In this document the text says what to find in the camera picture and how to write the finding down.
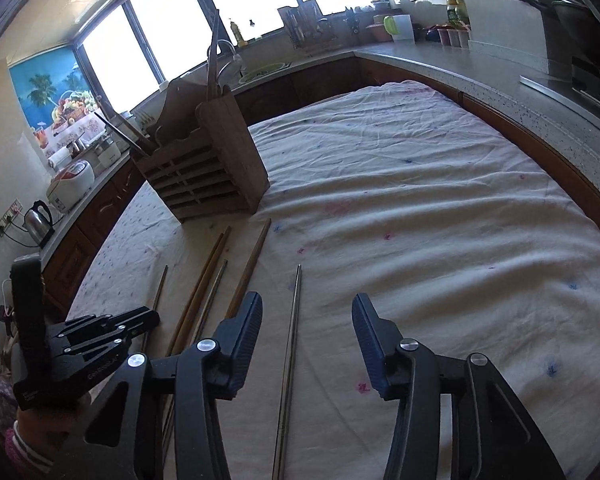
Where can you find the small white cooker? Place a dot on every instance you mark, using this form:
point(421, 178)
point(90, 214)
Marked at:
point(108, 152)

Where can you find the beach and fruit wall poster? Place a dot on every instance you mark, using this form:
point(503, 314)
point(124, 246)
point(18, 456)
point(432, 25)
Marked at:
point(40, 90)

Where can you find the steel electric kettle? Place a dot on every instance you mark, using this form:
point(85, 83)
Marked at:
point(39, 225)

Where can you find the sink faucet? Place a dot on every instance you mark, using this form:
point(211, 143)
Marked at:
point(227, 57)

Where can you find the white and pink rice cooker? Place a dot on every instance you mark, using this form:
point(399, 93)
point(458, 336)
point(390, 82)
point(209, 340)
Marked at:
point(70, 185)

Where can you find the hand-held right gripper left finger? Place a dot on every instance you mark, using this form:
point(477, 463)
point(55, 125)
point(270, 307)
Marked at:
point(247, 340)

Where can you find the metal fork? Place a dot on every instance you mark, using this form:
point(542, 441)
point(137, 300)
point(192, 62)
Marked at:
point(145, 118)

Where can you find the paper towel roll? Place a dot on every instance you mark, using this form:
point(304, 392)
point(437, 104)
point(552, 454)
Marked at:
point(60, 161)

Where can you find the thin metal chopstick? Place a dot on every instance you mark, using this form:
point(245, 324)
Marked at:
point(156, 300)

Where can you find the cooking oil bottle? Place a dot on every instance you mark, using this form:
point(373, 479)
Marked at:
point(456, 12)

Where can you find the green plastic cup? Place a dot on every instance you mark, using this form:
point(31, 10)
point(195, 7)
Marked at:
point(400, 27)

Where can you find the white flower-print tablecloth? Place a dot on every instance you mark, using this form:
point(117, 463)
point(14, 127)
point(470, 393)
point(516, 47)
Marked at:
point(405, 235)

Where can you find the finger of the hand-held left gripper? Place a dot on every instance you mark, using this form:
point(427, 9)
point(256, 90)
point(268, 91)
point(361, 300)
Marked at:
point(105, 344)
point(110, 324)

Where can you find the kitchen window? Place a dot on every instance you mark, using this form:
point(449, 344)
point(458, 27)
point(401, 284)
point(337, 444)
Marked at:
point(190, 20)

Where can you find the person's left forearm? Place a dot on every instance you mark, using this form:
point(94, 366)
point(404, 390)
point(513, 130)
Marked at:
point(40, 430)

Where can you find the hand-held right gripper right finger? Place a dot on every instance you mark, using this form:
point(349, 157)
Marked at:
point(375, 345)

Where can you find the wooden chopstick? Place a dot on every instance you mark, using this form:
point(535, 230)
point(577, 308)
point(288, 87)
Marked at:
point(200, 301)
point(194, 300)
point(250, 265)

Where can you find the bottle on windowsill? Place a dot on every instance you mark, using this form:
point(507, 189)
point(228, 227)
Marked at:
point(238, 34)

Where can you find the dark brown chopstick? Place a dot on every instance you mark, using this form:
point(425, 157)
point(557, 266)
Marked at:
point(135, 135)
point(122, 132)

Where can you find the wooden utensil holder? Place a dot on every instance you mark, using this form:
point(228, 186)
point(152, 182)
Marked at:
point(215, 160)

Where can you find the wall socket strip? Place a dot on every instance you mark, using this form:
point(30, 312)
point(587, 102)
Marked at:
point(8, 217)

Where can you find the green basin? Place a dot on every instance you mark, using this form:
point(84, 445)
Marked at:
point(262, 71)

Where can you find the row of seasoning jars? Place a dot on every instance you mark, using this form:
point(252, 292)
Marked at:
point(454, 37)

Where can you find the gas stove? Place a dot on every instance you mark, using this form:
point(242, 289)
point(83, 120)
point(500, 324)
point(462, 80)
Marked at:
point(590, 92)

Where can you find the dish rack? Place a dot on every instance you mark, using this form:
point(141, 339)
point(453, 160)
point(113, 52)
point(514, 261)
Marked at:
point(307, 27)

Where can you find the pink container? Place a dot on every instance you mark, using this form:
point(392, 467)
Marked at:
point(375, 33)

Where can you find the black wok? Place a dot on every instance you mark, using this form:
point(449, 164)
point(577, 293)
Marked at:
point(575, 20)

